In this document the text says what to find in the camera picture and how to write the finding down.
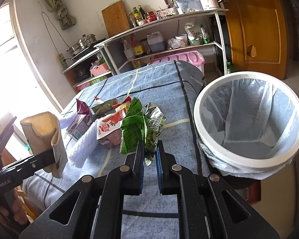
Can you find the soy sauce bottle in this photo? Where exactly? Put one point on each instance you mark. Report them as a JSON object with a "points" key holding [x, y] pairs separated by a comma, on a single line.
{"points": [[137, 46]]}

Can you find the white trash bin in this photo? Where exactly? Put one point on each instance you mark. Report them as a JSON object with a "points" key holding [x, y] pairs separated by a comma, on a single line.
{"points": [[249, 121]]}

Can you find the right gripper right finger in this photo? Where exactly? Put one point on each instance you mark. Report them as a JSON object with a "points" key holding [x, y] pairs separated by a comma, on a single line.
{"points": [[164, 163]]}

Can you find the purple snack bag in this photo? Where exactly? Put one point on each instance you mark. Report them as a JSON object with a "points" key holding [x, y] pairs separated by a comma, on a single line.
{"points": [[83, 108]]}

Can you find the wooden door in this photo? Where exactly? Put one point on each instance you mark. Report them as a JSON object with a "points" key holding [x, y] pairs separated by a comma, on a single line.
{"points": [[258, 36]]}

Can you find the pink plastic basket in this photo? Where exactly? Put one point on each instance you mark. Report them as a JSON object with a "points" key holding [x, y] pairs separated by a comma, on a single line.
{"points": [[97, 70]]}

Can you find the green glass bottle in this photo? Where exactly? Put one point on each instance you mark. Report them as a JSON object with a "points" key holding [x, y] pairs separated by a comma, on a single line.
{"points": [[137, 15]]}

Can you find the person's left hand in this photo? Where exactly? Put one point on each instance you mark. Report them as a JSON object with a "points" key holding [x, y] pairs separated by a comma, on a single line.
{"points": [[18, 211]]}

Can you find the red strawberry milk carton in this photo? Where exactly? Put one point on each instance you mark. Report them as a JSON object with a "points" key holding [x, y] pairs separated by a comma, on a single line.
{"points": [[109, 129]]}

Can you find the green plastic bottle on floor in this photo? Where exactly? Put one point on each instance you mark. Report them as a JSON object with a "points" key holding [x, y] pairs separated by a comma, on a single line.
{"points": [[230, 68]]}

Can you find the green snack bag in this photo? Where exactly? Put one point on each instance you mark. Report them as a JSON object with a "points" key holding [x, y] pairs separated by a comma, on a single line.
{"points": [[142, 123]]}

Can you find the pink lidded storage bin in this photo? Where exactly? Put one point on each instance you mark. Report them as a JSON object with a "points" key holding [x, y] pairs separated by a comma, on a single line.
{"points": [[179, 57]]}

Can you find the white power strip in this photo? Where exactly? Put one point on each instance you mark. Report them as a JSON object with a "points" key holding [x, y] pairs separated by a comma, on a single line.
{"points": [[62, 61]]}

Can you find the hanging grey cloth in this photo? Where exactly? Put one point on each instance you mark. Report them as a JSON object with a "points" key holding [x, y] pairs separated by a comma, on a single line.
{"points": [[65, 19]]}

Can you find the dark liquid plastic jug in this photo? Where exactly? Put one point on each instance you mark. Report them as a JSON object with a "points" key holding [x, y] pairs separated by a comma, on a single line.
{"points": [[156, 42]]}

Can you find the white metal shelf rack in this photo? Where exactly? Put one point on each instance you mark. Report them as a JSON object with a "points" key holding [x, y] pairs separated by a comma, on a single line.
{"points": [[182, 33]]}

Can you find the olive green wrapper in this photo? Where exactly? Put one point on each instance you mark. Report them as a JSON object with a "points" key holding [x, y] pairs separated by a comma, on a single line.
{"points": [[104, 106]]}

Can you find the wooden cutting board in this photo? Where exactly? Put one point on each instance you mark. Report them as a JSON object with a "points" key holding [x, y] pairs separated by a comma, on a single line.
{"points": [[115, 19]]}

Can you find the white bin liner bag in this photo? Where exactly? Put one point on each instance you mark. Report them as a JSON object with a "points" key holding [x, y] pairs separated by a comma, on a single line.
{"points": [[249, 119]]}

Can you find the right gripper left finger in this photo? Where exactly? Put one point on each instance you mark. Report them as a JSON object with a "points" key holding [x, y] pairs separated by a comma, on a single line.
{"points": [[133, 185]]}

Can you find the beige paper carton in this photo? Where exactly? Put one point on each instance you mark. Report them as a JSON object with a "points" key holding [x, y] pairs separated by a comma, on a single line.
{"points": [[43, 132]]}

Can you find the purple small carton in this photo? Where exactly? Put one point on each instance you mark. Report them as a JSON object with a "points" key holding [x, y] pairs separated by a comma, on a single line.
{"points": [[79, 126]]}

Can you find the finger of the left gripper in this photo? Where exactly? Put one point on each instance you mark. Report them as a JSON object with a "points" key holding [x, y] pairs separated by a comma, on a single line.
{"points": [[29, 165]]}

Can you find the clear plastic storage box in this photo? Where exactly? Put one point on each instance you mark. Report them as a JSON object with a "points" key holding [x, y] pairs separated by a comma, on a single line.
{"points": [[187, 6]]}

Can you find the steel steamer pot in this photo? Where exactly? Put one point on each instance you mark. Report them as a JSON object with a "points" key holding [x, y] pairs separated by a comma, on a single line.
{"points": [[84, 42]]}

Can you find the yellow red snack bag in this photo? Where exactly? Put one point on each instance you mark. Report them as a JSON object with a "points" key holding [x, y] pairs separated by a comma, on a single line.
{"points": [[124, 105]]}

